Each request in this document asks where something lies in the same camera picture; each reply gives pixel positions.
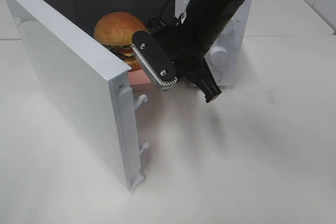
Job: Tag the white microwave door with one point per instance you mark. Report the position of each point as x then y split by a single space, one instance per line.
88 84

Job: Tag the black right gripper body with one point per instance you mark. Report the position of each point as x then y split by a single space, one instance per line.
186 56

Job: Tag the pink round plate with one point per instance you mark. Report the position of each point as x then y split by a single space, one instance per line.
138 77

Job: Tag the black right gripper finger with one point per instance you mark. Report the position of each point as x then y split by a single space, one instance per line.
200 75

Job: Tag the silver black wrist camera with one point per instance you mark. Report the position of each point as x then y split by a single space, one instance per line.
154 60

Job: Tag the burger with lettuce and tomato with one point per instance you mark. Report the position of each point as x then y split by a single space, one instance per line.
114 31

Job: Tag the round white door-release button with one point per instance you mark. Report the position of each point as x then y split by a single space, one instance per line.
217 75

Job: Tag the lower white microwave knob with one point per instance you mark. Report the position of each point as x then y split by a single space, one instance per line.
217 56

